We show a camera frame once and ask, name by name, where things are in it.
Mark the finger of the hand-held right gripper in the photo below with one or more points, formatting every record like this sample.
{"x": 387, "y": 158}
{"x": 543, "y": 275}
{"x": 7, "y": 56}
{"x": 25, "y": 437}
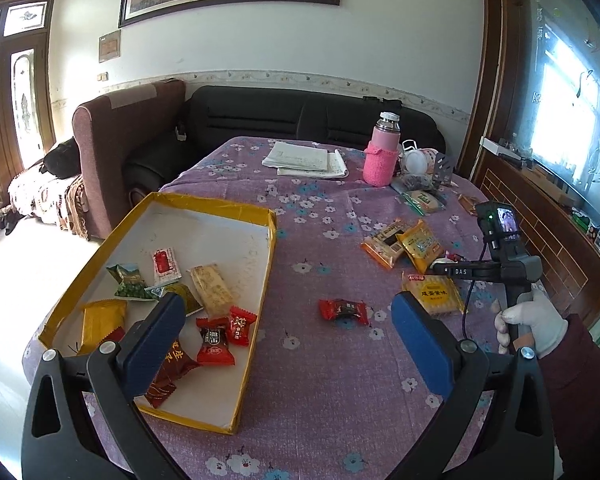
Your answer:
{"x": 441, "y": 269}

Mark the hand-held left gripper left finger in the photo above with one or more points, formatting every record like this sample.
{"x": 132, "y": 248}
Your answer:
{"x": 155, "y": 340}

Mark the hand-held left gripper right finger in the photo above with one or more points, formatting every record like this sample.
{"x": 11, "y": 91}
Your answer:
{"x": 420, "y": 340}

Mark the dark red snack packet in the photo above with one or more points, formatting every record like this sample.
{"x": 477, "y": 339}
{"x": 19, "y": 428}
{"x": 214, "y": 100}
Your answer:
{"x": 172, "y": 372}

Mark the green pea snack packet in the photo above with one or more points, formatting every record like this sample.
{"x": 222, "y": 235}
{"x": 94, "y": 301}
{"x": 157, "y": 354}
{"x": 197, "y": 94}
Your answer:
{"x": 127, "y": 282}
{"x": 190, "y": 300}

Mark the plain yellow snack packet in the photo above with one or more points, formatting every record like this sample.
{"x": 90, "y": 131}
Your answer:
{"x": 102, "y": 322}

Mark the red packet with black label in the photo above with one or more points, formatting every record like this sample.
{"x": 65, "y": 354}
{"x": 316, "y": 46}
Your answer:
{"x": 215, "y": 345}

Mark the white packet with red label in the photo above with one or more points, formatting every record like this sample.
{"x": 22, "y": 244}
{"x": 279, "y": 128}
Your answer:
{"x": 166, "y": 266}

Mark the beige cracker packet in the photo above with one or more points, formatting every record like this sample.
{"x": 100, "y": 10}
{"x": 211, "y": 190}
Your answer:
{"x": 210, "y": 287}

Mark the yellow cardboard box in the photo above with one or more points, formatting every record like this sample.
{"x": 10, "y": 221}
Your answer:
{"x": 220, "y": 230}

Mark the person's right forearm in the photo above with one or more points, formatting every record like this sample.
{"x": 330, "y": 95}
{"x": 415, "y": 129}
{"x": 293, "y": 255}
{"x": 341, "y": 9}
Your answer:
{"x": 580, "y": 385}

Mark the person's right hand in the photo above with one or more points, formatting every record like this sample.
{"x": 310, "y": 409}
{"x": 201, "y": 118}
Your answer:
{"x": 540, "y": 320}

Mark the large yellow biscuit packet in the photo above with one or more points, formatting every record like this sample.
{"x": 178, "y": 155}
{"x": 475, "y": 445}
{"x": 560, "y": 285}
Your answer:
{"x": 432, "y": 294}

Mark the yellow cracker packet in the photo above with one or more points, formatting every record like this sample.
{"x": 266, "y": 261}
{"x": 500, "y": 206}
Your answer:
{"x": 422, "y": 245}

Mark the orange packet with dark print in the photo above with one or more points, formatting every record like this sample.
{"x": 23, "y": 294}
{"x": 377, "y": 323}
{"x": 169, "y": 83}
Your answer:
{"x": 385, "y": 245}

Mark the wooden television cabinet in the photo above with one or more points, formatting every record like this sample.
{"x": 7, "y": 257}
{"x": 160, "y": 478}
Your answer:
{"x": 530, "y": 210}

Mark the clear green cracker packet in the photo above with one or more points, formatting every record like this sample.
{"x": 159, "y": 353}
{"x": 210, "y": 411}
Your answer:
{"x": 425, "y": 201}

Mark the red candy with dark centre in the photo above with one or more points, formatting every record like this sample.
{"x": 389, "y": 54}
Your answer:
{"x": 343, "y": 311}

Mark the grey foil packet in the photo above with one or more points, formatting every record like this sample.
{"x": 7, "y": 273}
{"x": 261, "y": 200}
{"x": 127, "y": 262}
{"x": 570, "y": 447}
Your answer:
{"x": 443, "y": 170}

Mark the purple floral tablecloth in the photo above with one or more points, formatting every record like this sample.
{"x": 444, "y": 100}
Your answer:
{"x": 330, "y": 385}

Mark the white cup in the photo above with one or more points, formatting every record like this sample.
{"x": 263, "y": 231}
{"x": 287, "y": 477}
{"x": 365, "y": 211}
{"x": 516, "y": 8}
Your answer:
{"x": 415, "y": 162}

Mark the white power strip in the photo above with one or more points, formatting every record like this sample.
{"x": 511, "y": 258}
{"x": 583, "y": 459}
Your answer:
{"x": 500, "y": 147}

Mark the pink knitted-sleeve bottle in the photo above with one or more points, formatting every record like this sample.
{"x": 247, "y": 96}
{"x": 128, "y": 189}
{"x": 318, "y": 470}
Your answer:
{"x": 382, "y": 152}

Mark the stack of white papers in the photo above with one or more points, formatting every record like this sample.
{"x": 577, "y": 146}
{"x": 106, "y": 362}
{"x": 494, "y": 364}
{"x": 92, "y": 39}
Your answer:
{"x": 305, "y": 160}

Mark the television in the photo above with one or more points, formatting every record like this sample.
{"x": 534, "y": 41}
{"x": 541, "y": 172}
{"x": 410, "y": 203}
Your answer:
{"x": 570, "y": 100}

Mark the patterned blanket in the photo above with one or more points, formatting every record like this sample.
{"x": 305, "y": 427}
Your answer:
{"x": 45, "y": 195}

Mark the black cloth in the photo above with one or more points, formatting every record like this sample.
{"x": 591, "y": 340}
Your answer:
{"x": 62, "y": 157}

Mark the maroon armchair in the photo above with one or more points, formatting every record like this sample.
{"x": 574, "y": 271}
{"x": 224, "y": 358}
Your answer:
{"x": 110, "y": 130}

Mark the black sofa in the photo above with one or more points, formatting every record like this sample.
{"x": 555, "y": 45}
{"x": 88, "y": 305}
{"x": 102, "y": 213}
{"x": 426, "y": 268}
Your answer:
{"x": 280, "y": 110}

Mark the wooden glass door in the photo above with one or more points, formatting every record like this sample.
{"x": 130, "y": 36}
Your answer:
{"x": 15, "y": 85}

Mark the brown wooden door frame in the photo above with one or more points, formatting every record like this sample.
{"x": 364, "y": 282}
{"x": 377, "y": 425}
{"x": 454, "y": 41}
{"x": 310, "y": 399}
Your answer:
{"x": 485, "y": 60}

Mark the small wall plaque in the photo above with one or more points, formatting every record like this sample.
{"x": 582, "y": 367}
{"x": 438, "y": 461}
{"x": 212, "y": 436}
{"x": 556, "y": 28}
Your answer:
{"x": 109, "y": 46}

